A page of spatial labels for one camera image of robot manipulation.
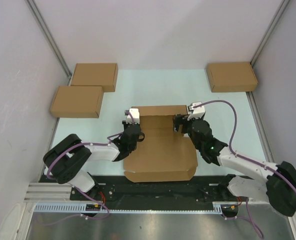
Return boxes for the cardboard box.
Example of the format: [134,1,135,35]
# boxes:
[206,62,258,93]
[70,63,119,93]
[50,86,104,119]
[123,105,198,183]

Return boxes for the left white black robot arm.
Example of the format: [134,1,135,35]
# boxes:
[43,122,145,200]

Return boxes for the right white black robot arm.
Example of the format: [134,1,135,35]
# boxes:
[172,114,296,217]

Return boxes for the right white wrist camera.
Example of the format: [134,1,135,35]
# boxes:
[187,102,206,121]

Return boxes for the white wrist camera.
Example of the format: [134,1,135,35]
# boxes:
[187,102,206,121]
[124,108,140,124]

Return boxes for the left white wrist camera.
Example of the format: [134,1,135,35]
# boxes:
[124,108,140,124]

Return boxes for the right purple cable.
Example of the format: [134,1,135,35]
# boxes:
[189,99,296,238]

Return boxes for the purple cable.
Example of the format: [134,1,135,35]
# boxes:
[41,111,136,227]
[189,99,296,238]

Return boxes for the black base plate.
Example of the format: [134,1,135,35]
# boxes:
[39,174,254,202]

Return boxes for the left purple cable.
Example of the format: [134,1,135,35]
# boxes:
[41,111,136,227]

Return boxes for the white slotted cable duct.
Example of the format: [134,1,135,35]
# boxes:
[34,201,225,215]

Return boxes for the right aluminium corner post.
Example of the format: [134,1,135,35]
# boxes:
[250,0,292,68]

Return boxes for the aluminium corner post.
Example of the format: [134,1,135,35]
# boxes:
[25,0,72,78]
[250,0,292,68]

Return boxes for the left aluminium corner post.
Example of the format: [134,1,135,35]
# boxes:
[25,0,72,78]

